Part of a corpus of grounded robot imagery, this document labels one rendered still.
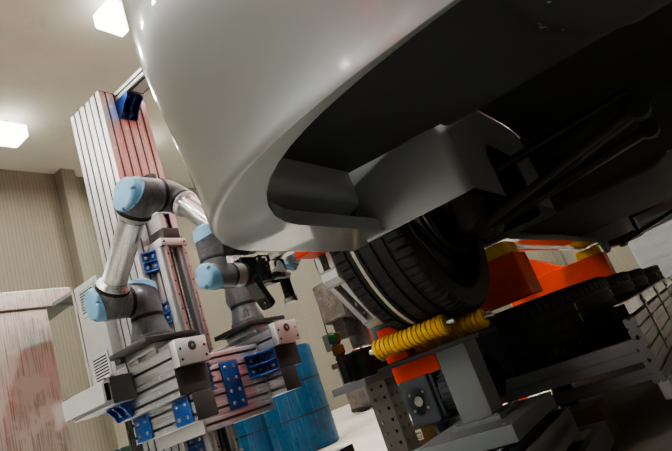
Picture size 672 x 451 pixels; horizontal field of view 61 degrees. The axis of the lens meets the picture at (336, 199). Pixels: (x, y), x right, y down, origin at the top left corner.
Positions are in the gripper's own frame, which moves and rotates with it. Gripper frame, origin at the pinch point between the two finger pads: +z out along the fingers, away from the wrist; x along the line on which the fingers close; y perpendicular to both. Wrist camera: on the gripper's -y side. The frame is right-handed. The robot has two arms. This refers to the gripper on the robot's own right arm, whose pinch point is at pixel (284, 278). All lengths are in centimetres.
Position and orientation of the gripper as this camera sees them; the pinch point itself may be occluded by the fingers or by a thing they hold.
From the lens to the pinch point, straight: 190.3
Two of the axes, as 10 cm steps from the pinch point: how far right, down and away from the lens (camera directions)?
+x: -7.7, 4.4, 4.7
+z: 5.5, 0.8, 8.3
